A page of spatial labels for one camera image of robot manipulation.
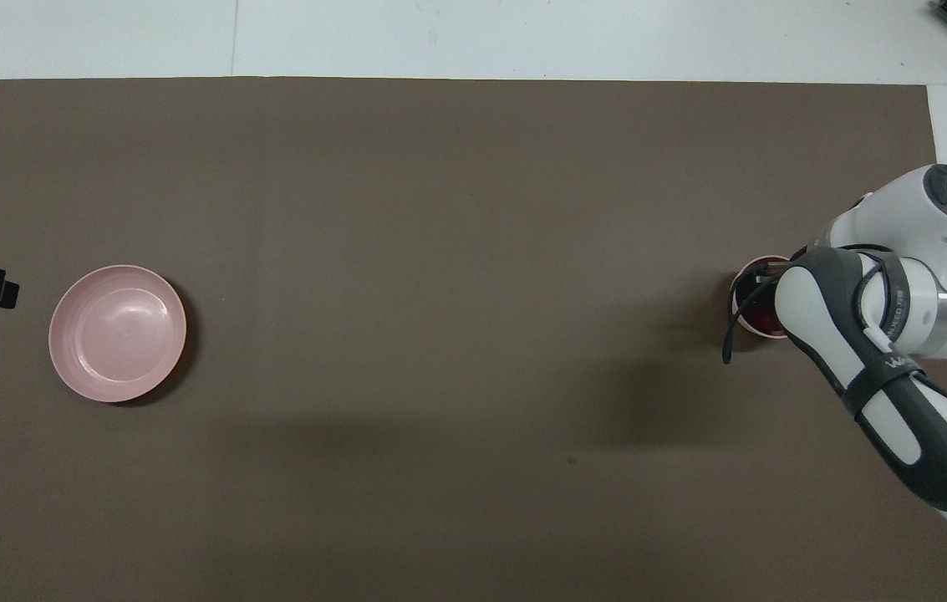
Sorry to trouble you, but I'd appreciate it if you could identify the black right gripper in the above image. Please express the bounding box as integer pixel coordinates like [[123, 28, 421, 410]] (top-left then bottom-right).
[[738, 259, 793, 315]]

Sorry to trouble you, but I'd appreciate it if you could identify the pink bowl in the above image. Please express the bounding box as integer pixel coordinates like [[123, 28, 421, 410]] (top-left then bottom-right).
[[730, 255, 793, 340]]

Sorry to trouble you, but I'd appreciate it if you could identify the pink plate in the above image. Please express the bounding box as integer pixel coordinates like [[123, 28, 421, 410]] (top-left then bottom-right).
[[49, 265, 188, 404]]

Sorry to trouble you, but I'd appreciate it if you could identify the brown table mat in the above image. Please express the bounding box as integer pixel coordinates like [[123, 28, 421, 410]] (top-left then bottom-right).
[[0, 77, 947, 602]]

